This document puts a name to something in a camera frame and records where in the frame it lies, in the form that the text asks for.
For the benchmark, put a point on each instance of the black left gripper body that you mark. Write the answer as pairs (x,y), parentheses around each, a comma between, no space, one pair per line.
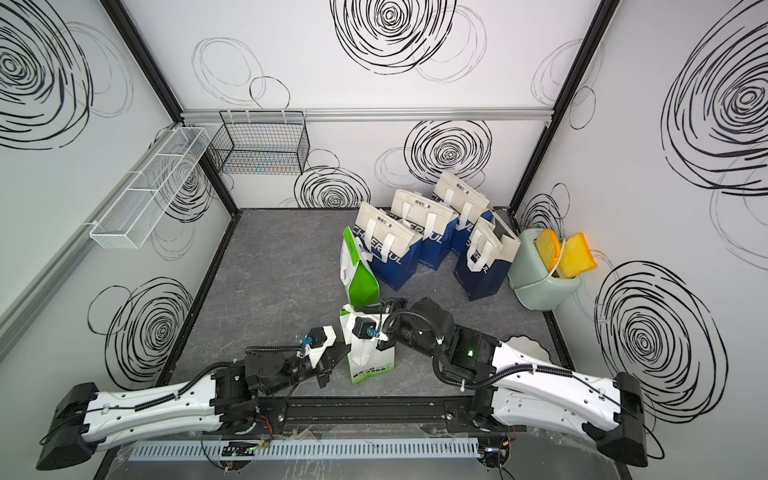
(323,371)

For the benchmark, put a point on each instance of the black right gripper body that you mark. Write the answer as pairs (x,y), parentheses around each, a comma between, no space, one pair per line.
(406,332)

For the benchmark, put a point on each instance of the green white bag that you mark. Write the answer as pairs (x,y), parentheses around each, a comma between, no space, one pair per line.
(359,282)
(363,358)

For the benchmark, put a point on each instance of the blue beige bag first row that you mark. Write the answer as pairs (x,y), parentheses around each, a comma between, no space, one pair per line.
(391,248)

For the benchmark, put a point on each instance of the blue beige takeout bag front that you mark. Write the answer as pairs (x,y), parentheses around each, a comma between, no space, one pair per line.
(485,262)

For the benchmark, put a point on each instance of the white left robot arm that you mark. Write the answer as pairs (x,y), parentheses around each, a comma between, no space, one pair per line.
(227,396)

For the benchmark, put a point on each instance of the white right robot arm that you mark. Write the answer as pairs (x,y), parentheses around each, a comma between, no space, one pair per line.
(514,389)

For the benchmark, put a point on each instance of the blue beige bag middle row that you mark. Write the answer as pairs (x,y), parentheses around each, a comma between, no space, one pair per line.
(433,221)

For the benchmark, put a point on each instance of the blue beige bag back row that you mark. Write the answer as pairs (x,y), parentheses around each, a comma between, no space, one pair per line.
(467,202)

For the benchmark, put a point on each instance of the white scalloped plate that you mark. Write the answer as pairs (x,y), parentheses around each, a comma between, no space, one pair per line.
(529,347)

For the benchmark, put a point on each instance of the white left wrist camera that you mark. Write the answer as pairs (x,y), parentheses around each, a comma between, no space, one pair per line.
(316,342)

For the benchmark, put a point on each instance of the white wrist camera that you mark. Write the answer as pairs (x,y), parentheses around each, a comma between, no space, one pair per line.
(316,342)
(367,327)

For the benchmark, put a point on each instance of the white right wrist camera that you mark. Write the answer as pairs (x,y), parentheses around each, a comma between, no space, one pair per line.
(367,327)

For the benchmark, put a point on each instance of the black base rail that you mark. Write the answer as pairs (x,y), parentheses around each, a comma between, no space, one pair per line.
(453,414)

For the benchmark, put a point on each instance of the grey slotted cable duct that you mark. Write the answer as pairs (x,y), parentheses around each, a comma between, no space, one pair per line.
(332,449)

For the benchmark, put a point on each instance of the black wire basket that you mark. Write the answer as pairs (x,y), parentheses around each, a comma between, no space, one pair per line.
(272,142)

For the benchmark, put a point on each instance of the white wire shelf basket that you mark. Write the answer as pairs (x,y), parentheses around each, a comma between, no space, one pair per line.
(130,219)

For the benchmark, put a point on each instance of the aluminium wall rail back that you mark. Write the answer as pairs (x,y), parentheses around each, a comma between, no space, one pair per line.
(371,114)

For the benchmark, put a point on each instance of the aluminium wall rail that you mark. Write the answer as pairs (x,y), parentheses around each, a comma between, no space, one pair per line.
(27,307)
(371,114)

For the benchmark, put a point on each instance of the aluminium wall rail left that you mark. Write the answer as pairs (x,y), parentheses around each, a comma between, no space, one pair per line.
(27,307)

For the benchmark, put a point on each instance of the black corner frame post right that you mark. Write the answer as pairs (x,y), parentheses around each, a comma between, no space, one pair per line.
(589,45)

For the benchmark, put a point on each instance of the black corner frame post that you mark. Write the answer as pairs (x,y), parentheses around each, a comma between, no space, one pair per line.
(129,33)
(589,45)

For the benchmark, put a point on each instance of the black corner frame post left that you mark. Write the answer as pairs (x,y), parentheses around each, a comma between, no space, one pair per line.
(129,33)

